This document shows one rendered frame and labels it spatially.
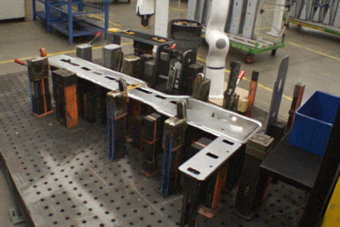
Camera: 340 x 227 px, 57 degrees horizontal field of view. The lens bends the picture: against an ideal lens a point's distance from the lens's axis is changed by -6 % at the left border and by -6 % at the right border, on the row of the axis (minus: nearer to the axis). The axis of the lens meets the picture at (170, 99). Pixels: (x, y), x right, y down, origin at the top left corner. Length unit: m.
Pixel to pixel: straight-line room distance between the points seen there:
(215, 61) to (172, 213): 1.05
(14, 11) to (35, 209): 7.25
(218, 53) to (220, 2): 0.30
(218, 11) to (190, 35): 2.63
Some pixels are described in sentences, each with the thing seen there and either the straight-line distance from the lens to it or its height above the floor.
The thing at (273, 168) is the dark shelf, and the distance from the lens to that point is 1.13.
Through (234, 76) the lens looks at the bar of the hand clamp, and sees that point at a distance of 1.53.
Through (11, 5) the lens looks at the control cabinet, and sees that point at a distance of 8.38.
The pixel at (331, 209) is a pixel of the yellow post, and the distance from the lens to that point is 0.79.
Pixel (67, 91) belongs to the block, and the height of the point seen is 0.94.
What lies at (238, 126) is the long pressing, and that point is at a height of 1.00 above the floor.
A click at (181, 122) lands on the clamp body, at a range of 1.30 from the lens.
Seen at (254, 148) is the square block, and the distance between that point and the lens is 1.21.
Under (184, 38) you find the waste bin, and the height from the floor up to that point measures 0.55.
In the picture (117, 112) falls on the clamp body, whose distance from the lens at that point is 1.53.
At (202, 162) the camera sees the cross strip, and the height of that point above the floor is 1.00.
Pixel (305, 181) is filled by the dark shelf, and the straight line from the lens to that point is 1.12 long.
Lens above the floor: 1.65
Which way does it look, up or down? 24 degrees down
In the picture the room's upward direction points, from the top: 4 degrees clockwise
